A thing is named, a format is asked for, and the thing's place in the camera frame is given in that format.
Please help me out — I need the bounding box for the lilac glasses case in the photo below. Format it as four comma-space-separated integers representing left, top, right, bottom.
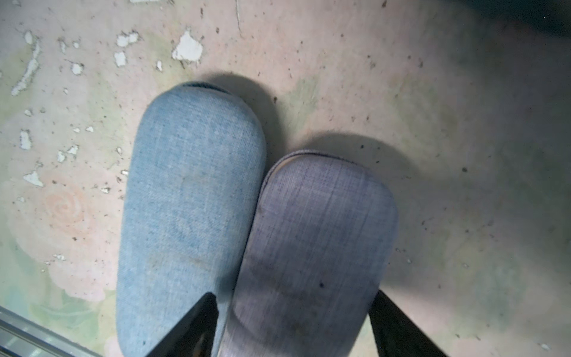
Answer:
219, 150, 398, 356

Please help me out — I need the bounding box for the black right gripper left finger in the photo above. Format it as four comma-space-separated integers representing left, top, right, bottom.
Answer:
147, 292, 219, 357

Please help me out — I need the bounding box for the aluminium mounting rail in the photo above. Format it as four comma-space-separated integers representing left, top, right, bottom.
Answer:
1, 307, 99, 357

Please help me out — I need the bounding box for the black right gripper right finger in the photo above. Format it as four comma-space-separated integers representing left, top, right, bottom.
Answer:
369, 290, 447, 357

